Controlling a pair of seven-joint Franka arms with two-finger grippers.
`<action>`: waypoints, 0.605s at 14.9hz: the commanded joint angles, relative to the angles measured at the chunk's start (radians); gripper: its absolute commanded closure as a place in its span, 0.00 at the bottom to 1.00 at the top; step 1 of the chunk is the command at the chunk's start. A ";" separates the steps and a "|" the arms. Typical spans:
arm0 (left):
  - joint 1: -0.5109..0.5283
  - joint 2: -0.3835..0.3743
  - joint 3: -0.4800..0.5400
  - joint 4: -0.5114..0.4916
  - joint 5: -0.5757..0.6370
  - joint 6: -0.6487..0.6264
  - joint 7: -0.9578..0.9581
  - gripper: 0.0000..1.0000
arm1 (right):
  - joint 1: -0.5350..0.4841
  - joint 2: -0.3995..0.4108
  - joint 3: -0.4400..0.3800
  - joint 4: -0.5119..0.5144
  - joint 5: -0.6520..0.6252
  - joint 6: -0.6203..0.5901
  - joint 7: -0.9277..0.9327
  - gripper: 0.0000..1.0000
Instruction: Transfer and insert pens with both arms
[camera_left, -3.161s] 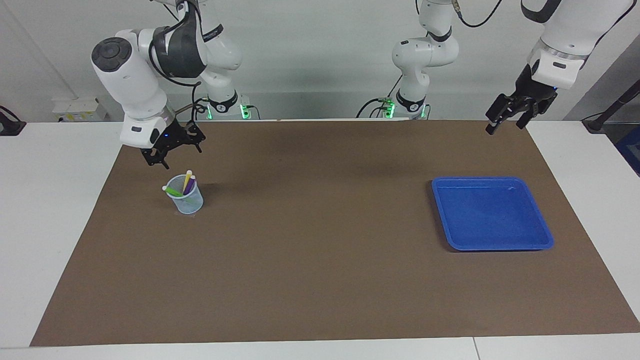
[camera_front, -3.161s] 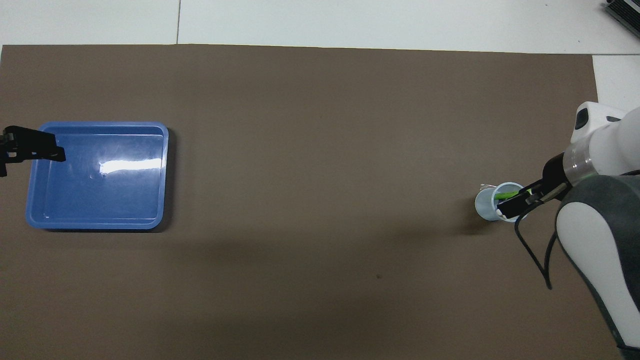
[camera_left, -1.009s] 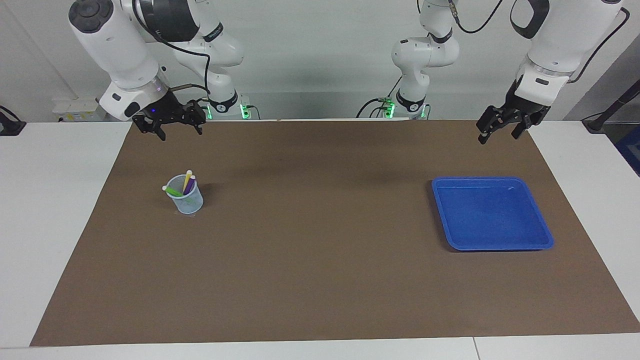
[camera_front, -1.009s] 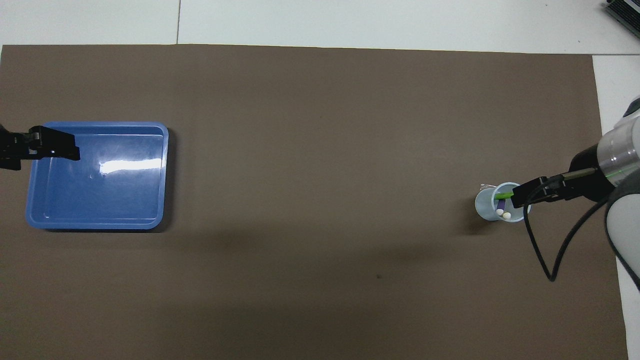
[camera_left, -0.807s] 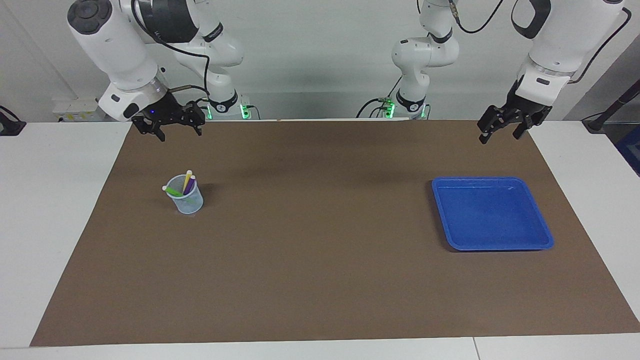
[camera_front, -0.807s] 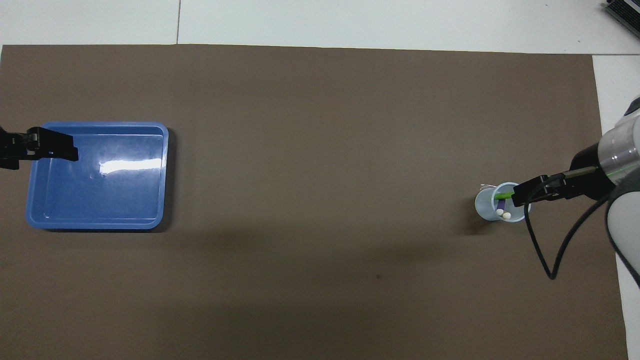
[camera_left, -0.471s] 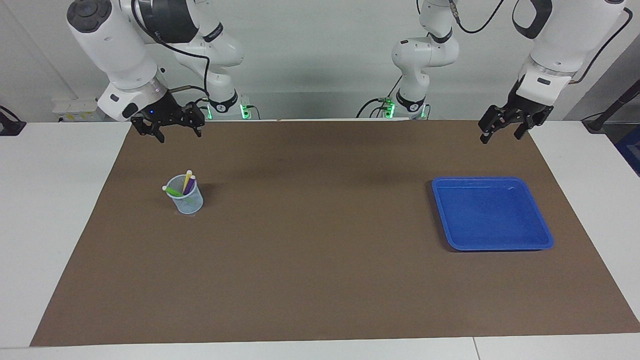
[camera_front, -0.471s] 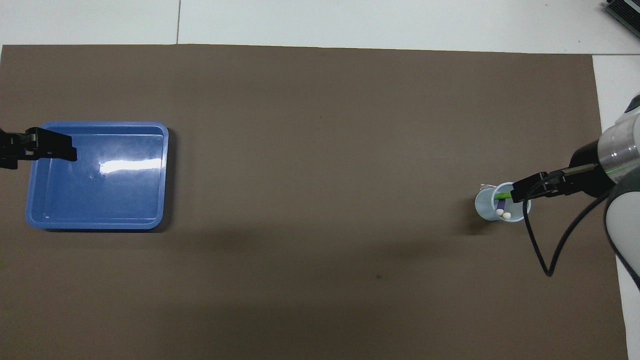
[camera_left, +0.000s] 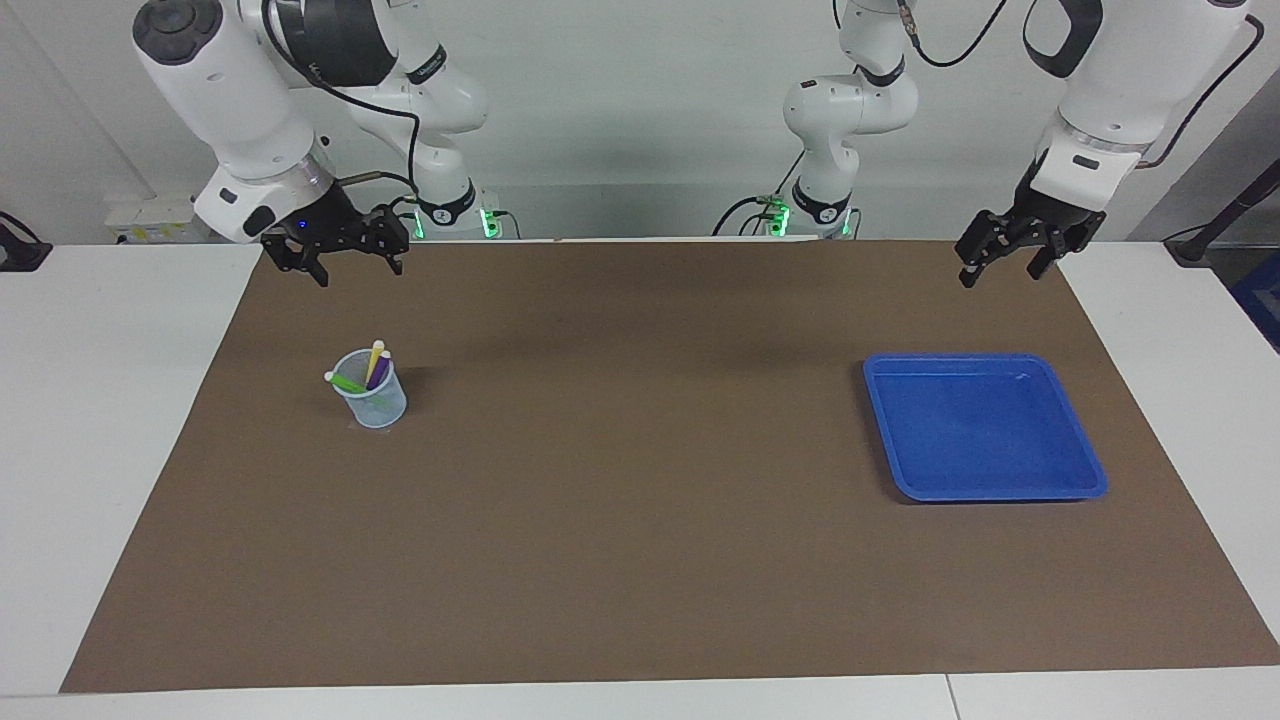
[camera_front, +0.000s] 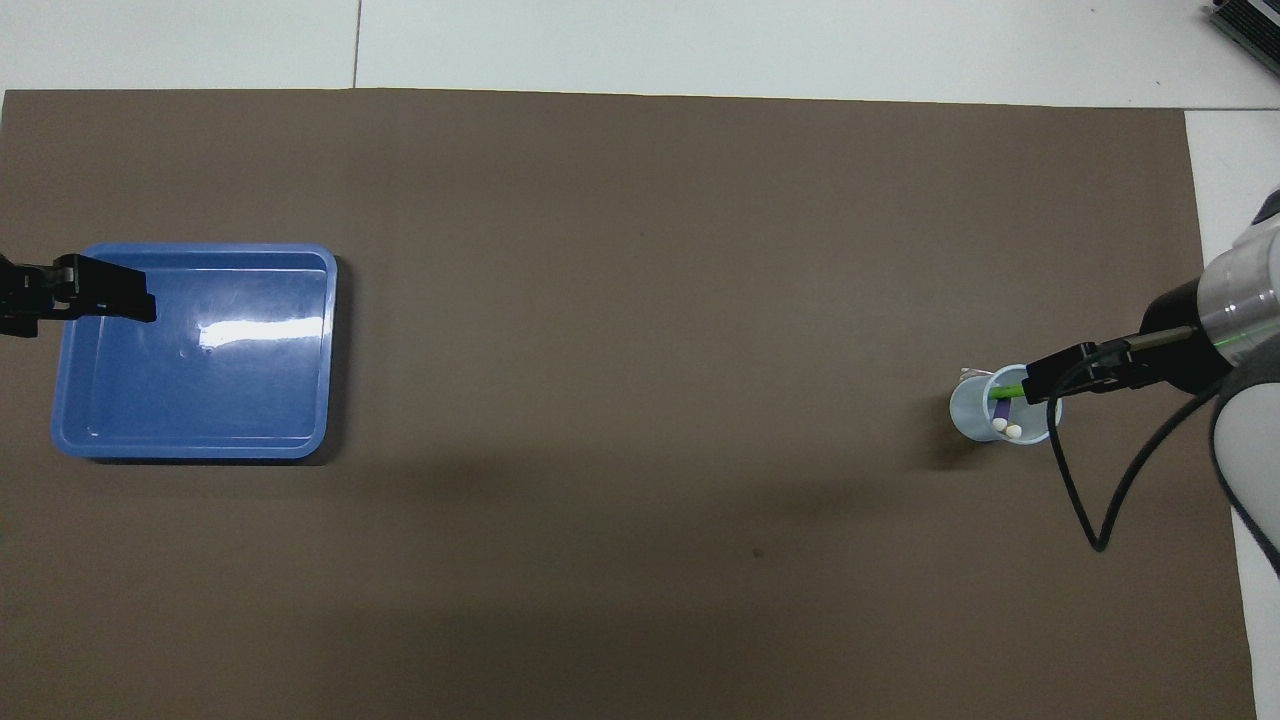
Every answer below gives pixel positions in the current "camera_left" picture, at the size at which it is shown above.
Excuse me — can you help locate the black base cable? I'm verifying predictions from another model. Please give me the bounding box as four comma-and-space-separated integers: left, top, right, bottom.
712, 195, 776, 238
383, 195, 426, 241

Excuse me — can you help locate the brown table mat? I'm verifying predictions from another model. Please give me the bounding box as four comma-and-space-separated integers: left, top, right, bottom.
60, 238, 1280, 694

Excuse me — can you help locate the blue crate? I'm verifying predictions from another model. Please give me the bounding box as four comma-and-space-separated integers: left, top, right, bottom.
1232, 250, 1280, 353

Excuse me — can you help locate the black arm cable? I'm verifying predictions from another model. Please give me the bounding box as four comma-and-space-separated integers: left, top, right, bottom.
262, 0, 421, 216
897, 0, 1266, 169

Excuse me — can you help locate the blue plastic tray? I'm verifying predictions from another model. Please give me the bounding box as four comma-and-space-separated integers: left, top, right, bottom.
862, 352, 1109, 503

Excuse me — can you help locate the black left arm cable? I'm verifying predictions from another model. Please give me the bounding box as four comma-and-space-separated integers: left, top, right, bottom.
897, 0, 1266, 169

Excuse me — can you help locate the black stand pole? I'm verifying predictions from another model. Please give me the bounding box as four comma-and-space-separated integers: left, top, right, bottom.
1165, 160, 1280, 266

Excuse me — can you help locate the black table clamp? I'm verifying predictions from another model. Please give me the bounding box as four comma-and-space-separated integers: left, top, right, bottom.
0, 210, 53, 273

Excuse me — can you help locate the light blue mesh pen cup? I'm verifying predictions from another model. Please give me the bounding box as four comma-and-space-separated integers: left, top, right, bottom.
331, 348, 408, 430

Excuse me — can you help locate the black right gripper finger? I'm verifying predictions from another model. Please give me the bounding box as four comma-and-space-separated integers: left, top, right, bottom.
370, 205, 411, 276
262, 240, 331, 288

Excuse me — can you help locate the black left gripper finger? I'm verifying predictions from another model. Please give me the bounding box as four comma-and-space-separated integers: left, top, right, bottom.
957, 210, 1021, 289
1028, 212, 1106, 281

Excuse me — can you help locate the white power box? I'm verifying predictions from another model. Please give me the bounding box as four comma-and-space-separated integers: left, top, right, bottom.
105, 195, 213, 245

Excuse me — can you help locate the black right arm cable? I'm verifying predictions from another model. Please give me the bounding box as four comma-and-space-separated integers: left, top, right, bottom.
262, 0, 421, 216

